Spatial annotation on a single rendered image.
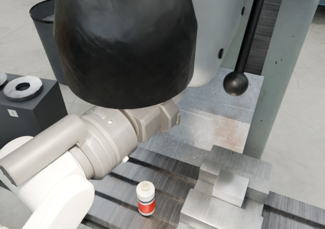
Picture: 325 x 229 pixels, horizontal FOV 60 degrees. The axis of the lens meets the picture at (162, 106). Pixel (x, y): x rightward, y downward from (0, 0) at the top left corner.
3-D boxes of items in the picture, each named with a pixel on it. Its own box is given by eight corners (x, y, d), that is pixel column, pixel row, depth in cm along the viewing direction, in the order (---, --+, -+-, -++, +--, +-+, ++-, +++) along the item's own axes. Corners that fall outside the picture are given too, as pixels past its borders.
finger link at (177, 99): (182, 95, 50) (160, 114, 47) (183, 81, 48) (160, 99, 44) (189, 99, 49) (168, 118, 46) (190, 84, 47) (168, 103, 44)
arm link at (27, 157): (121, 178, 40) (54, 241, 34) (73, 142, 45) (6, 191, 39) (113, 122, 33) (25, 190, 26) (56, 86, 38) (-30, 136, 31)
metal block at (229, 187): (237, 215, 58) (243, 200, 54) (209, 204, 60) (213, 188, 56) (243, 194, 61) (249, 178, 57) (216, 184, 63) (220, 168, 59)
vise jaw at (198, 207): (253, 254, 53) (258, 245, 50) (179, 221, 57) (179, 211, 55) (259, 226, 57) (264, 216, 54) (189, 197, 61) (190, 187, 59)
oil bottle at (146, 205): (151, 218, 65) (149, 192, 58) (135, 212, 66) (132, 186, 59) (157, 204, 68) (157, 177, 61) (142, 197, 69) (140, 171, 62)
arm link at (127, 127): (182, 94, 41) (124, 143, 34) (179, 139, 47) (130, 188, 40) (119, 64, 46) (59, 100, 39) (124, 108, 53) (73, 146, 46)
